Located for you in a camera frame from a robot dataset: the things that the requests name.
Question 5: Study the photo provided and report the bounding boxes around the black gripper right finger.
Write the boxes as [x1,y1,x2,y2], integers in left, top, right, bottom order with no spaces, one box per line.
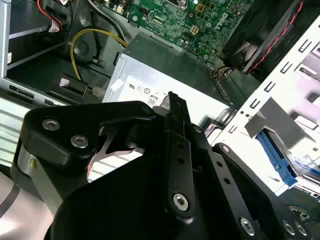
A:
[186,122,313,240]

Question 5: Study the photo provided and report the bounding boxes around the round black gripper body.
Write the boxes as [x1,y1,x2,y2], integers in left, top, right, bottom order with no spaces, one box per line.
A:
[49,154,253,240]

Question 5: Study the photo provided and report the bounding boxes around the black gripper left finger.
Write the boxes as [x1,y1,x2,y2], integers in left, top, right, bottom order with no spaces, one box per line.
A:
[11,91,197,220]

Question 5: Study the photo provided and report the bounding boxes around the hard disk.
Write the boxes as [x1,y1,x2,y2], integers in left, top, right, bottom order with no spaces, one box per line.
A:
[256,129,320,188]

